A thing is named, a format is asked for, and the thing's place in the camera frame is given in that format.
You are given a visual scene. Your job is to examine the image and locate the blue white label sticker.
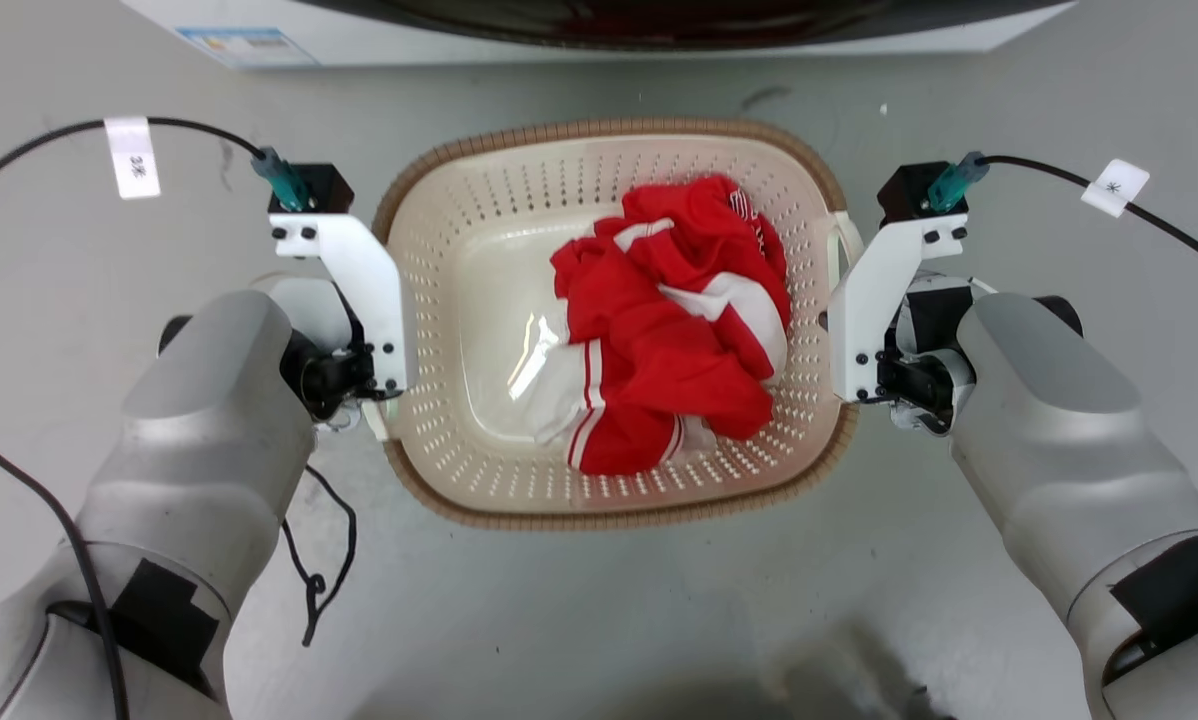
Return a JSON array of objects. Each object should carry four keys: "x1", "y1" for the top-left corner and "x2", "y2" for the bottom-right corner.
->
[{"x1": 173, "y1": 27, "x2": 321, "y2": 70}]

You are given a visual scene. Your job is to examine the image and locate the teal cable plug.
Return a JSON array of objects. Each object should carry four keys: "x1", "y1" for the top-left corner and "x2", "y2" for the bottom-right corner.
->
[
  {"x1": 925, "y1": 150, "x2": 991, "y2": 215},
  {"x1": 250, "y1": 146, "x2": 312, "y2": 214}
]

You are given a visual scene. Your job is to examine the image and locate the red and white garment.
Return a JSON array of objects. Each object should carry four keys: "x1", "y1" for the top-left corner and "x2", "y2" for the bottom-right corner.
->
[{"x1": 507, "y1": 175, "x2": 794, "y2": 478}]

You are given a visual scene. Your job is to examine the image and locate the teal right cable plug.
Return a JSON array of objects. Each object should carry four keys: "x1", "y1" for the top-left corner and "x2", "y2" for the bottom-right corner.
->
[{"x1": 925, "y1": 150, "x2": 991, "y2": 215}]

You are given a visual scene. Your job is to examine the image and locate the teal left cable plug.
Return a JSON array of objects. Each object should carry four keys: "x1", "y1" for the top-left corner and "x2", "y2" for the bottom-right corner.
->
[{"x1": 250, "y1": 146, "x2": 312, "y2": 214}]

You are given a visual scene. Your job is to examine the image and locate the cream laundry basket brown rim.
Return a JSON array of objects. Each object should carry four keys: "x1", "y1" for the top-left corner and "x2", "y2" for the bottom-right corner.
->
[{"x1": 372, "y1": 117, "x2": 866, "y2": 532}]

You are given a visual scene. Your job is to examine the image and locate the white washing machine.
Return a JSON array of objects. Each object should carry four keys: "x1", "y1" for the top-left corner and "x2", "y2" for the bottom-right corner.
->
[{"x1": 119, "y1": 0, "x2": 1080, "y2": 71}]

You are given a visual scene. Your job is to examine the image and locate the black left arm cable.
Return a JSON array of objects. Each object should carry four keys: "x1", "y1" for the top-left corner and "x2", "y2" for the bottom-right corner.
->
[{"x1": 0, "y1": 412, "x2": 132, "y2": 720}]

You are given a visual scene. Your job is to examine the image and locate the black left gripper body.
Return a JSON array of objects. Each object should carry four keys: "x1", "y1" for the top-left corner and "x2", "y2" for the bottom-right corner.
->
[{"x1": 281, "y1": 285, "x2": 402, "y2": 426}]

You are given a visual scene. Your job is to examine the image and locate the long white cable tag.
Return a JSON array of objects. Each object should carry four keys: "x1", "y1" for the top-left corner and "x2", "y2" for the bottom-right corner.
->
[{"x1": 103, "y1": 116, "x2": 163, "y2": 200}]

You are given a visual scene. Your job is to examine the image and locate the black camera cable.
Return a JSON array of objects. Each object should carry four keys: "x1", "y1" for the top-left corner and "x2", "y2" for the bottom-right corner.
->
[
  {"x1": 0, "y1": 116, "x2": 272, "y2": 213},
  {"x1": 981, "y1": 153, "x2": 1198, "y2": 285}
]

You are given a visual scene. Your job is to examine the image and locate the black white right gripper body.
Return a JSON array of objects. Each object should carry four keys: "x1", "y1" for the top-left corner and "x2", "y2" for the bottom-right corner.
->
[{"x1": 874, "y1": 270, "x2": 1000, "y2": 437}]

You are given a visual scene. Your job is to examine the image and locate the black right camera cable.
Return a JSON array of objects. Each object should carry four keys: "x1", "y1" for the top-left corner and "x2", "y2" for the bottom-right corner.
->
[{"x1": 981, "y1": 153, "x2": 1198, "y2": 285}]

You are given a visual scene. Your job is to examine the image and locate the dark washing machine door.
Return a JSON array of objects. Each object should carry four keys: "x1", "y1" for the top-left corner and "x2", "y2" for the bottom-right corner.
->
[{"x1": 294, "y1": 0, "x2": 1070, "y2": 53}]

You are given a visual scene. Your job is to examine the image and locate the thin black knotted cord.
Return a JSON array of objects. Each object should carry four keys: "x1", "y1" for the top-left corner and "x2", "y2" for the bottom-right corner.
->
[{"x1": 279, "y1": 464, "x2": 359, "y2": 648}]

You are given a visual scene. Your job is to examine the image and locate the small white cable tag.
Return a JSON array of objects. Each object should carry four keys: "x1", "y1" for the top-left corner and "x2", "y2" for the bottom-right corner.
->
[{"x1": 1080, "y1": 158, "x2": 1152, "y2": 219}]

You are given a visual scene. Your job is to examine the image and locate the black left camera cable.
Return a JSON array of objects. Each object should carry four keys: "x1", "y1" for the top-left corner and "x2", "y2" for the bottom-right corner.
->
[{"x1": 0, "y1": 116, "x2": 272, "y2": 213}]

